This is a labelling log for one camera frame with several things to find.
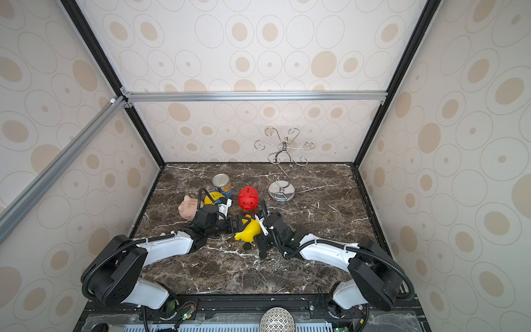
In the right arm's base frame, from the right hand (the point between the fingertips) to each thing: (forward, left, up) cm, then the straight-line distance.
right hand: (267, 232), depth 86 cm
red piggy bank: (+15, +10, +3) cm, 18 cm away
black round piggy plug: (-3, +9, -7) cm, 12 cm away
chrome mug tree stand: (+26, -6, -4) cm, 27 cm away
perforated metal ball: (-30, -5, -5) cm, 31 cm away
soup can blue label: (+22, +23, +6) cm, 32 cm away
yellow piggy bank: (0, +7, +3) cm, 7 cm away
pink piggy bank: (+8, +35, +4) cm, 36 cm away
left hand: (+3, +7, +4) cm, 9 cm away
